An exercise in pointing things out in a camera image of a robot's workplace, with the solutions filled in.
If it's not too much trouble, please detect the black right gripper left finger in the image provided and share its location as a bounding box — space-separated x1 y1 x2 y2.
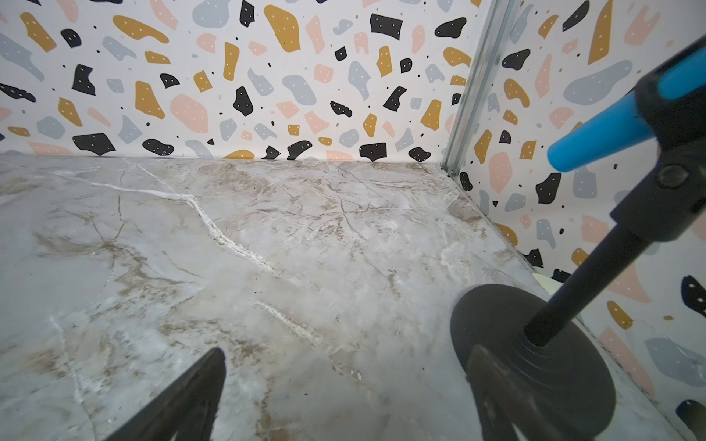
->
108 347 226 441

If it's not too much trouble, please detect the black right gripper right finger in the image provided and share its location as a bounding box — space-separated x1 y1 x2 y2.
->
465 345 591 440

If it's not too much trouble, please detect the blue toy microphone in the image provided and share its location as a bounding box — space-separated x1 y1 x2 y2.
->
547 38 705 172

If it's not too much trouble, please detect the aluminium corner post right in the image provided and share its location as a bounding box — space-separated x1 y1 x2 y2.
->
441 0 520 179

